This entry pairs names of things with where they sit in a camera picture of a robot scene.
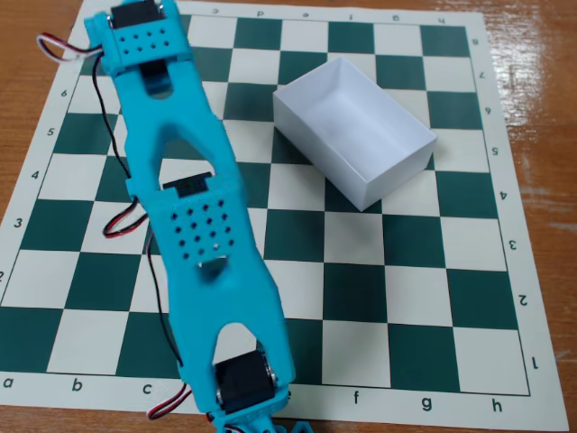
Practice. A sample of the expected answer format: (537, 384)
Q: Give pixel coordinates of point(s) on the white open cardboard box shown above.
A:
(360, 131)

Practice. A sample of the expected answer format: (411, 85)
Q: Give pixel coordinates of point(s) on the blue 3D-printed robot arm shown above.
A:
(203, 225)

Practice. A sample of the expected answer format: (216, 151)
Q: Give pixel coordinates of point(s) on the green and cream chessboard mat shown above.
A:
(405, 293)

